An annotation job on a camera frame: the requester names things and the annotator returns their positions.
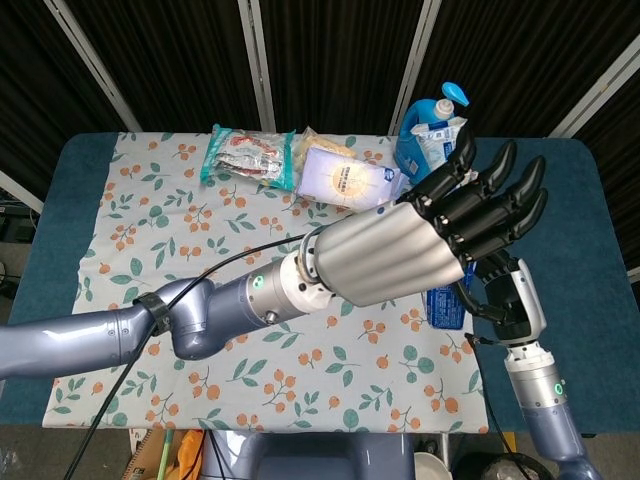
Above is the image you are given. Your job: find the white partition frame post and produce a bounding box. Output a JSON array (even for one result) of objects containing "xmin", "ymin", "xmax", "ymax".
[
  {"xmin": 0, "ymin": 169, "xmax": 45, "ymax": 214},
  {"xmin": 388, "ymin": 0, "xmax": 442, "ymax": 136},
  {"xmin": 548, "ymin": 37, "xmax": 640, "ymax": 139},
  {"xmin": 238, "ymin": 0, "xmax": 277, "ymax": 132},
  {"xmin": 43, "ymin": 0, "xmax": 142, "ymax": 132}
]

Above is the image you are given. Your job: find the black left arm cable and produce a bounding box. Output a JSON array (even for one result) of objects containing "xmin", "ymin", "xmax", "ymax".
[{"xmin": 62, "ymin": 227, "xmax": 326, "ymax": 480}]

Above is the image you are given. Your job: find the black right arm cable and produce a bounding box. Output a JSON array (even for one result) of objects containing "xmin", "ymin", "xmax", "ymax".
[{"xmin": 463, "ymin": 331, "xmax": 524, "ymax": 480}]

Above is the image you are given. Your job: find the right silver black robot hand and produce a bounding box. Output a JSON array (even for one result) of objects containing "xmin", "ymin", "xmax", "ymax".
[{"xmin": 452, "ymin": 249, "xmax": 546, "ymax": 346}]

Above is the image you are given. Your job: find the yellow snack bag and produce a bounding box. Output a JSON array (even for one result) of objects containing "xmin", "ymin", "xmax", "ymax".
[{"xmin": 292, "ymin": 126, "xmax": 359, "ymax": 174}]

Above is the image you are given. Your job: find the teal silver snack bag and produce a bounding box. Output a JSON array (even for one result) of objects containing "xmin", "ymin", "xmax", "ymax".
[{"xmin": 199, "ymin": 123, "xmax": 297, "ymax": 192}]

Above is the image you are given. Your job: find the blue toothpaste carton box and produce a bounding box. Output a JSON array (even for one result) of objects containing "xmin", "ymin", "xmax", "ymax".
[{"xmin": 409, "ymin": 117, "xmax": 479, "ymax": 332}]

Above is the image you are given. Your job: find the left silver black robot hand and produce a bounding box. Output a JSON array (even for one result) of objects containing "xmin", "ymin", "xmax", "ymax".
[{"xmin": 314, "ymin": 124, "xmax": 549, "ymax": 307}]

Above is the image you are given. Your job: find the blue detergent pump bottle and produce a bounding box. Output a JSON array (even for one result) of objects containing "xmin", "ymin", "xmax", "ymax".
[{"xmin": 394, "ymin": 81, "xmax": 472, "ymax": 184}]

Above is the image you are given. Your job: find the white bowl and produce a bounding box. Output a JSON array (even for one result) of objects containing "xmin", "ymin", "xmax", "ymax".
[{"xmin": 413, "ymin": 449, "xmax": 451, "ymax": 480}]

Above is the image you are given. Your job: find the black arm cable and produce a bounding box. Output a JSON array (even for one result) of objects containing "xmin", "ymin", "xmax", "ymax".
[
  {"xmin": 463, "ymin": 331, "xmax": 524, "ymax": 480},
  {"xmin": 62, "ymin": 227, "xmax": 326, "ymax": 480}
]

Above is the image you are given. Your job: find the orange bag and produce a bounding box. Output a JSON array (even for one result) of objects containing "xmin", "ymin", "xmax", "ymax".
[{"xmin": 172, "ymin": 429, "xmax": 206, "ymax": 480}]

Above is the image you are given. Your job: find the lavender tissue pack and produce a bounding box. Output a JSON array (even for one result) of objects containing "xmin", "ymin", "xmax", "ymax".
[{"xmin": 292, "ymin": 146, "xmax": 414, "ymax": 212}]

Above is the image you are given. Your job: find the floral print tablecloth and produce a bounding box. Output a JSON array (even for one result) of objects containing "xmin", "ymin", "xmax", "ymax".
[{"xmin": 42, "ymin": 130, "xmax": 490, "ymax": 435}]

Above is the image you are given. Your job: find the black cable strap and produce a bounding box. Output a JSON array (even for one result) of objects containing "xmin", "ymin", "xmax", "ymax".
[{"xmin": 132, "ymin": 293, "xmax": 174, "ymax": 335}]

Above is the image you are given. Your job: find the grey-blue robot torso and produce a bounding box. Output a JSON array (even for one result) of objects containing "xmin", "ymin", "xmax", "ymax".
[{"xmin": 199, "ymin": 430, "xmax": 416, "ymax": 480}]

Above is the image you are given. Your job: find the green stick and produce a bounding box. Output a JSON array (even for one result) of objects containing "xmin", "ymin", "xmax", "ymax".
[{"xmin": 156, "ymin": 430, "xmax": 176, "ymax": 480}]

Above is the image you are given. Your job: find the black bin bag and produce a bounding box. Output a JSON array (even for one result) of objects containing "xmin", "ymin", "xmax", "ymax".
[{"xmin": 449, "ymin": 452, "xmax": 556, "ymax": 480}]

